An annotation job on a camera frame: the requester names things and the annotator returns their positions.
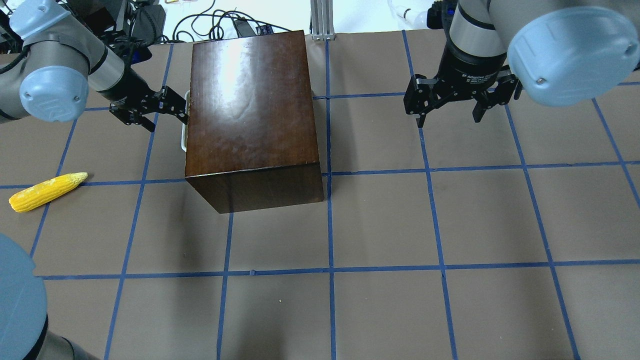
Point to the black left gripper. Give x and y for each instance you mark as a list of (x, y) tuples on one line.
[(123, 89)]

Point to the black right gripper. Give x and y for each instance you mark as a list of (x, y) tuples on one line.
[(470, 68)]

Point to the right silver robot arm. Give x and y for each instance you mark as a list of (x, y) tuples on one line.
[(560, 52)]

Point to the yellow corn cob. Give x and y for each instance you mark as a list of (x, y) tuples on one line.
[(45, 192)]

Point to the white light bulb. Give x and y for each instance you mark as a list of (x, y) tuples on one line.
[(409, 14)]

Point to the dark brown wooden cabinet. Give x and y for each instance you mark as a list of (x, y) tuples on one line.
[(251, 140)]

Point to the aluminium frame post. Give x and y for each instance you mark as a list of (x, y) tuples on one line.
[(322, 20)]

